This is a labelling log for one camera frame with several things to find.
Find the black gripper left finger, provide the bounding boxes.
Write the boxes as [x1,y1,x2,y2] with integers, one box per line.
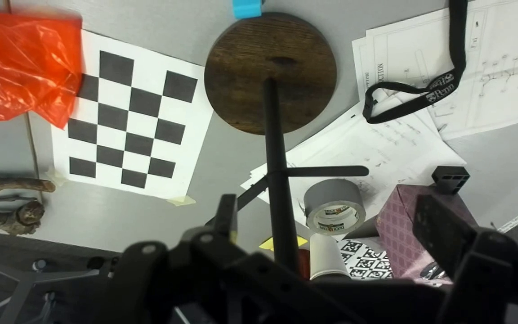
[212,193,241,242]

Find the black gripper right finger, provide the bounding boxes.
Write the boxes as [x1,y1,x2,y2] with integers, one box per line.
[412,195,479,294]

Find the blue plastic peg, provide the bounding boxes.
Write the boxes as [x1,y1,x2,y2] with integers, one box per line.
[232,0,266,21]

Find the black hanger stand wooden base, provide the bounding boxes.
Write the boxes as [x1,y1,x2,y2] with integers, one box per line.
[203,12,372,278]

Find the yellow sticky note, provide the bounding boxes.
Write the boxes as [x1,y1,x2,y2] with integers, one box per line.
[257,235,309,255]

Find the small black block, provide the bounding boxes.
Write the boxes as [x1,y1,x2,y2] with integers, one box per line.
[430,166,471,195]

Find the printed marker tag sheet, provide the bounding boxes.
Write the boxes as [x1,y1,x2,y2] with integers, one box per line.
[336,238,394,282]

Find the black white checkerboard paper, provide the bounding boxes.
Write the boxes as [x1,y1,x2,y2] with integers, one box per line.
[50,30,216,204]

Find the white printed paper sheets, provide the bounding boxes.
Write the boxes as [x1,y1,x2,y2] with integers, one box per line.
[239,0,518,237]

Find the orange plastic bag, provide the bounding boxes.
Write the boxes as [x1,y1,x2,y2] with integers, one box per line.
[0,13,86,132]

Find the black lanyard with badge reel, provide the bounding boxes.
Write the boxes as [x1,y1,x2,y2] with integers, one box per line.
[362,0,471,127]

